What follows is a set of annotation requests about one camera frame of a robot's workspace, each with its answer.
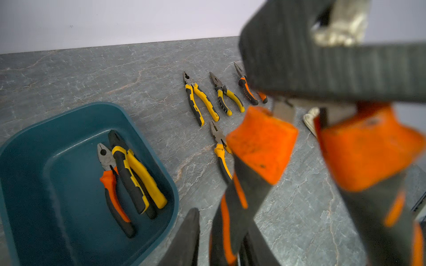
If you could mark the orange black diagonal cutters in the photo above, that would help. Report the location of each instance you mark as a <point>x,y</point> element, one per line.
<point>109,181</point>

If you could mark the yellow grey open-jaw pliers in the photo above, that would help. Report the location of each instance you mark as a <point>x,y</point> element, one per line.
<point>220,151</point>

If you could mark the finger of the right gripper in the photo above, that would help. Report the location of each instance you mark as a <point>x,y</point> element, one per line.
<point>281,58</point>

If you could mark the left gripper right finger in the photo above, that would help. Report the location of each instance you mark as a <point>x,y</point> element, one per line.
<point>254,250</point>

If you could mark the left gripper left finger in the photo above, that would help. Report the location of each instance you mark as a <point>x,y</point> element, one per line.
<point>184,248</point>

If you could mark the orange black long-nose pliers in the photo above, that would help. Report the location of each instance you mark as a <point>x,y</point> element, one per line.
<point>304,220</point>

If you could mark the beige work glove red cuff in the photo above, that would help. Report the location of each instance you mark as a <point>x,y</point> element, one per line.
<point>309,119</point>

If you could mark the teal plastic storage box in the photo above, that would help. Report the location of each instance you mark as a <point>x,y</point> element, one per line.
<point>53,207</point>

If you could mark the orange black greener pliers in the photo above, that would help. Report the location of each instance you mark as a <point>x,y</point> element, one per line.
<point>244,85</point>

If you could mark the yellow black combination pliers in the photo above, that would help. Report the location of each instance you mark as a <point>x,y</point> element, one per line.
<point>138,182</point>

